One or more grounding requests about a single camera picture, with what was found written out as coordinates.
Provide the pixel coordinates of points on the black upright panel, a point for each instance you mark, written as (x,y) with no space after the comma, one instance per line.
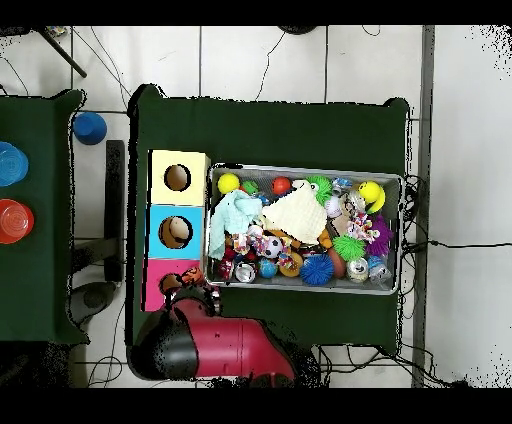
(114,208)

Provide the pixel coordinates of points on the blue spiky ball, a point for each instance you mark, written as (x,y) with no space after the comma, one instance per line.
(316,270)

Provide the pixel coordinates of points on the red orange ball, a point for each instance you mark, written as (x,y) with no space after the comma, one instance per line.
(281,185)

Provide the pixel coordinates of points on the orange tiger plush toy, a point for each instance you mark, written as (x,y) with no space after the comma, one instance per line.
(194,276)

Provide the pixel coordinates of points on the plain yellow ball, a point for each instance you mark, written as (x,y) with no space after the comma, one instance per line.
(228,183)

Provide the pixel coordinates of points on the black tripod leg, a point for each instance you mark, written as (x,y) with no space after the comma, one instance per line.
(64,54)

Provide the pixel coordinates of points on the red robot arm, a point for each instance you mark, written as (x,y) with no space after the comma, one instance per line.
(240,344)

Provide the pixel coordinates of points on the black round base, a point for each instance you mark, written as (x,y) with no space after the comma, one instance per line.
(296,29)

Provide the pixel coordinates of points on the red plastic bowl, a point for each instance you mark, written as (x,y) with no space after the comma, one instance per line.
(14,222)

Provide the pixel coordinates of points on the yellow smiley ball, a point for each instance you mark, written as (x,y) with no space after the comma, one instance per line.
(370,192)

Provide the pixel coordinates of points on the cream waffle cloth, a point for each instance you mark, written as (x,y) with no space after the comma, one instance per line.
(296,216)

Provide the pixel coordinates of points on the wooden box with three holes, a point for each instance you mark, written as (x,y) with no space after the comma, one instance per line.
(176,234)

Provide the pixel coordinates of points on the purple spiky monster toy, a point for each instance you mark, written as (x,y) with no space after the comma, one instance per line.
(380,236)

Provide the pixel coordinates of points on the green furry toy with eyes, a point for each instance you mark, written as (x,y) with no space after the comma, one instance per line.
(322,188)

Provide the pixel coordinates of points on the blue plastic cup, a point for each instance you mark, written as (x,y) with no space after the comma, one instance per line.
(90,128)

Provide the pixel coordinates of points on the dark green side table cloth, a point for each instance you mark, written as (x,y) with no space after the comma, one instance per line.
(36,280)

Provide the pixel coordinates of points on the mint green cloth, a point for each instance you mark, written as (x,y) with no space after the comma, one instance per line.
(232,216)

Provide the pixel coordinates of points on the blue plastic bowl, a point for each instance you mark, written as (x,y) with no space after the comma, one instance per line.
(12,164)

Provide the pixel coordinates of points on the dark stand base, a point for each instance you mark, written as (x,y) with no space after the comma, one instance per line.
(94,298)

